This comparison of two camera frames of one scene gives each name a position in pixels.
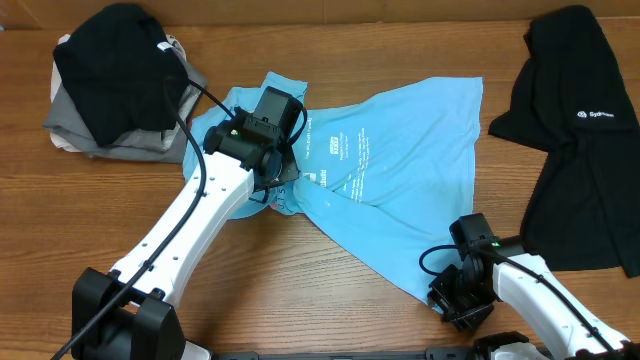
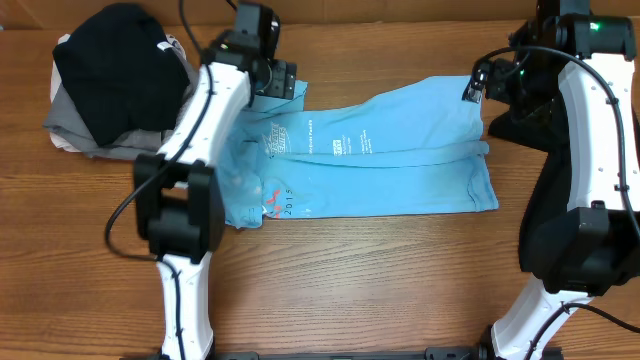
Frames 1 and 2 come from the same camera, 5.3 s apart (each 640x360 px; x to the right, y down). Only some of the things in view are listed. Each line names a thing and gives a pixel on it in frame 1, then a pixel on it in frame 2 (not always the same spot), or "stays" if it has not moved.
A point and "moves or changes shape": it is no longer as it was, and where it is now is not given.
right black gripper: [451, 298] → [500, 89]
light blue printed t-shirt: [392, 169] moves or changes shape
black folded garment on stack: [115, 60] stays
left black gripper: [290, 169] → [284, 79]
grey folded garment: [163, 146] stays
